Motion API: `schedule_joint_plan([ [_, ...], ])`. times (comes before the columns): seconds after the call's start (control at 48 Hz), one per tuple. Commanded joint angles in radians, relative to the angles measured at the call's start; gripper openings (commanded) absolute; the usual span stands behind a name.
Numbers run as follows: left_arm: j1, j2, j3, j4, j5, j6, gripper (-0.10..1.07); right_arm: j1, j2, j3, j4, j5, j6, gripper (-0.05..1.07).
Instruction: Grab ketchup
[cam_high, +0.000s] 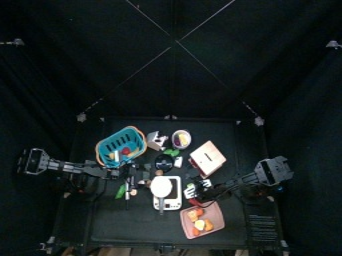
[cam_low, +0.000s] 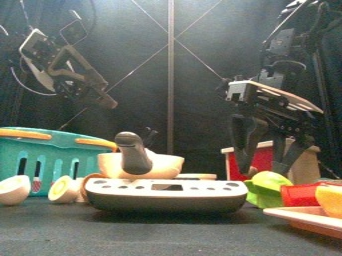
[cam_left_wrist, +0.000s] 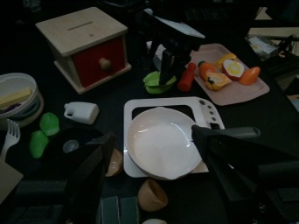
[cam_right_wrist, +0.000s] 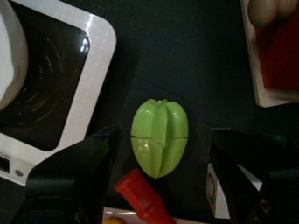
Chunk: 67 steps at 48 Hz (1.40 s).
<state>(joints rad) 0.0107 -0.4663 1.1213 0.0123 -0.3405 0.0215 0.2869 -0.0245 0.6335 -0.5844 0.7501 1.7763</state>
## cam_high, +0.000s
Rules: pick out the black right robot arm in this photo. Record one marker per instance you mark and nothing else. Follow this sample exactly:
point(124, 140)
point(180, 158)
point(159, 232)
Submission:
point(267, 173)

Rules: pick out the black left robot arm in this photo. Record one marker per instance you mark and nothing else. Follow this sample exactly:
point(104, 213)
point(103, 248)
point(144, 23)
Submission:
point(57, 165)

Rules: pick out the red toy ketchup bottle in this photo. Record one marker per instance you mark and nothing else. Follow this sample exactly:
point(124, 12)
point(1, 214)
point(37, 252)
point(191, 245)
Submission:
point(194, 202)

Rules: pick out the green toy pepper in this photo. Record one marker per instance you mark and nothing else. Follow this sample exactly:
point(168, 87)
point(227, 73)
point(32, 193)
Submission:
point(120, 192)

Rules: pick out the small brown toy mushroom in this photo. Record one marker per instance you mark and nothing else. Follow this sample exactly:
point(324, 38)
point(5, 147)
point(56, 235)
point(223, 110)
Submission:
point(144, 182)

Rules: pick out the white toy stove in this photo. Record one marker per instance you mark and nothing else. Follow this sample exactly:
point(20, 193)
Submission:
point(173, 193)

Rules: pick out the yellow toy food piece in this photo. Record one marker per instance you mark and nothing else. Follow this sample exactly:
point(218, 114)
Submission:
point(132, 154)

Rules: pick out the white toy bottle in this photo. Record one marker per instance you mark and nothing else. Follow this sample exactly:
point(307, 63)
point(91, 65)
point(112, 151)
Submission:
point(116, 156)

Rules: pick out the red toy tomato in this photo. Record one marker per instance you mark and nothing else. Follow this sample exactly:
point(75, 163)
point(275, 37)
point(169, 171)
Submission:
point(125, 151)

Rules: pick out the small orange toy tomato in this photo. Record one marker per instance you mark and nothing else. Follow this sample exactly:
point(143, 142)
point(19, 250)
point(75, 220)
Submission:
point(199, 211)

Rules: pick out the white round plate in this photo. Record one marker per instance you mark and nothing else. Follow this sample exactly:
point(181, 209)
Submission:
point(160, 187)

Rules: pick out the pink plastic tray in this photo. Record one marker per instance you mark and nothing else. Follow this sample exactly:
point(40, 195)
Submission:
point(215, 213)

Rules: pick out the small tan toy piece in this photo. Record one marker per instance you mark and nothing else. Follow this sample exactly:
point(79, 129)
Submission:
point(159, 172)

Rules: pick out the orange toy bread slice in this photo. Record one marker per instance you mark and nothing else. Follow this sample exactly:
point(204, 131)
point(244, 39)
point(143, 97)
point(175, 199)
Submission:
point(192, 215)

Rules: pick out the teal basket with orange rim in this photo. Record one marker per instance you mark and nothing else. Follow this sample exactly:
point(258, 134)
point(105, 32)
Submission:
point(107, 148)

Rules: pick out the black toy frying pan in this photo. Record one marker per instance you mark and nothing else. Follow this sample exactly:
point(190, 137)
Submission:
point(163, 163)

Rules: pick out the small white toy cup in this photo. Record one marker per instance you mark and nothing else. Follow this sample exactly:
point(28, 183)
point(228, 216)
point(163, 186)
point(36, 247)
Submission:
point(177, 162)

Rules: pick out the orange toy food chunk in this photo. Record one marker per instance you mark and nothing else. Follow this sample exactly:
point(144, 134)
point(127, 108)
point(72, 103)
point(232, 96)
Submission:
point(208, 225)

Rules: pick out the toy fried egg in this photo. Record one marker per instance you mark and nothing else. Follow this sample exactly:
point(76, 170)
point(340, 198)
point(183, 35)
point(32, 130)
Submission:
point(199, 225)

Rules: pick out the white toy coffee machine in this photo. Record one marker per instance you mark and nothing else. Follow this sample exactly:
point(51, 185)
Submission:
point(155, 140)

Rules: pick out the green toy leaf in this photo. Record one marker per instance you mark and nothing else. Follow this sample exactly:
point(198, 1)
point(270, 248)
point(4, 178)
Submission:
point(171, 152)

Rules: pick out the orange toy carrot piece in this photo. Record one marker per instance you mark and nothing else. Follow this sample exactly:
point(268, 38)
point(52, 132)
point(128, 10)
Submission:
point(195, 231)

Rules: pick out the white bowl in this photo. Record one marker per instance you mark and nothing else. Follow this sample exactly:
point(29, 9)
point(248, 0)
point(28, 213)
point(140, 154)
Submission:
point(173, 144)

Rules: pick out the yellow toy corn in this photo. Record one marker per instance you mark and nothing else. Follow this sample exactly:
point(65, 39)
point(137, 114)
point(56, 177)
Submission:
point(183, 139)

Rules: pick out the purple toy eggplant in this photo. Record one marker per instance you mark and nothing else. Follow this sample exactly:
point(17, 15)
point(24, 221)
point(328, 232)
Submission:
point(177, 140)

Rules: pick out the white printed table label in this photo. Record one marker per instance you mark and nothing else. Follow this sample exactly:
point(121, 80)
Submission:
point(262, 225)

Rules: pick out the grey frame clamp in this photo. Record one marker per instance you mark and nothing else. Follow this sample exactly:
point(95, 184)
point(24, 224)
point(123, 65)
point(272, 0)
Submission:
point(16, 42)
point(332, 44)
point(80, 117)
point(259, 121)

